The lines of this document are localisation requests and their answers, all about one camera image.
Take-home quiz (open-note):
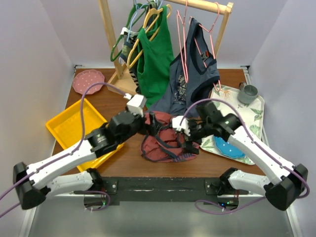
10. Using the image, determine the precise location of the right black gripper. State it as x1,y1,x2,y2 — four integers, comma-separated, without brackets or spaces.
181,119,212,155

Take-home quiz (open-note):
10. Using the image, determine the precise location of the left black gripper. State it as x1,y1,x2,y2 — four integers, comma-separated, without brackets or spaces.
117,107,162,146

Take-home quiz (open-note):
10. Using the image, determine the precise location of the red tank top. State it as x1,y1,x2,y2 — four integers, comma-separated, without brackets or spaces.
140,112,197,163

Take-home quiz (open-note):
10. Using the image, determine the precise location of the pink wire hanger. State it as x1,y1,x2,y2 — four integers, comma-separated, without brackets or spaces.
199,2,221,92
176,1,189,83

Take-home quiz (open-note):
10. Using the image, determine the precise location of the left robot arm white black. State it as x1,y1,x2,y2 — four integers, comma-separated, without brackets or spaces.
13,111,162,210

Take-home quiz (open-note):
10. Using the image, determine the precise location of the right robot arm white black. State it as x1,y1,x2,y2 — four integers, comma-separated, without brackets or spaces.
172,99,310,211

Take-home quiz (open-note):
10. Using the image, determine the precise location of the navy blue tank top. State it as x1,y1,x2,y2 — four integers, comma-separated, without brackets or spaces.
148,18,220,116

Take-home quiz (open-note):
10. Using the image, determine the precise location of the green tank top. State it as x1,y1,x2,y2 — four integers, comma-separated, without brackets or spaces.
137,5,174,108

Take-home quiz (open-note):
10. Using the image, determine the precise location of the light blue hanger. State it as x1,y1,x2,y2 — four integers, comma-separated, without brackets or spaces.
118,0,162,64

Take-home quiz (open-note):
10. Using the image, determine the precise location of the green hanger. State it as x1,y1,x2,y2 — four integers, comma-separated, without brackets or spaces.
110,2,148,62

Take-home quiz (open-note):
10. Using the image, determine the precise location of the blue dotted plate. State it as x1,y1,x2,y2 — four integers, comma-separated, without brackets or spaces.
213,136,245,159

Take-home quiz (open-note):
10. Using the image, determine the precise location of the wooden clothes rack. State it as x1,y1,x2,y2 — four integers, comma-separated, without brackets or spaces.
98,0,234,95

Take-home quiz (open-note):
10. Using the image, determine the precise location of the leaf pattern tray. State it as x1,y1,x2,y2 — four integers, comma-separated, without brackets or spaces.
200,85,264,165

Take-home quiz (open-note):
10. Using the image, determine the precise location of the grey mug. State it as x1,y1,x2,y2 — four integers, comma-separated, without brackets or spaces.
237,82,258,105

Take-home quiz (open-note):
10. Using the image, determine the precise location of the yellow plastic tray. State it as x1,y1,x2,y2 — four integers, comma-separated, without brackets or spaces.
46,98,123,172

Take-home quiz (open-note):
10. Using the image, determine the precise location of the pink dotted plate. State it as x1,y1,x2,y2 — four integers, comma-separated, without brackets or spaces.
72,69,105,95

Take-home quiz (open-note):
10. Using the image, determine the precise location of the zebra pattern garment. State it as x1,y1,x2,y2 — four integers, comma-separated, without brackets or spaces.
120,28,142,96

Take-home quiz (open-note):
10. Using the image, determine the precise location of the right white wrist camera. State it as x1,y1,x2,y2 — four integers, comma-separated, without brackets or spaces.
171,116,190,136

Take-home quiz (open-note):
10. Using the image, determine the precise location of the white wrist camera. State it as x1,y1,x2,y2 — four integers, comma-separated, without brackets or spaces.
124,93,147,117
171,116,190,136

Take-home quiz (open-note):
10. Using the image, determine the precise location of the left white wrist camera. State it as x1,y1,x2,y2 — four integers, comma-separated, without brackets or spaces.
124,93,147,117

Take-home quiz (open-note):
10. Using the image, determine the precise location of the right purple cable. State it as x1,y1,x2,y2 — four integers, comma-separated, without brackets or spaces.
182,98,311,215

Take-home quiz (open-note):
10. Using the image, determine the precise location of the purple cable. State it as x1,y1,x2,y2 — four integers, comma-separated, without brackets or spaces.
0,82,129,218
182,98,311,215

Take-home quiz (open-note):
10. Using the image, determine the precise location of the black mounting base plate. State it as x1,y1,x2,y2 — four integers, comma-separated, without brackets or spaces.
83,176,239,210

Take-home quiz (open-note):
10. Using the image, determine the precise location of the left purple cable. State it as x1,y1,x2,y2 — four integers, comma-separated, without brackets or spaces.
0,82,129,218

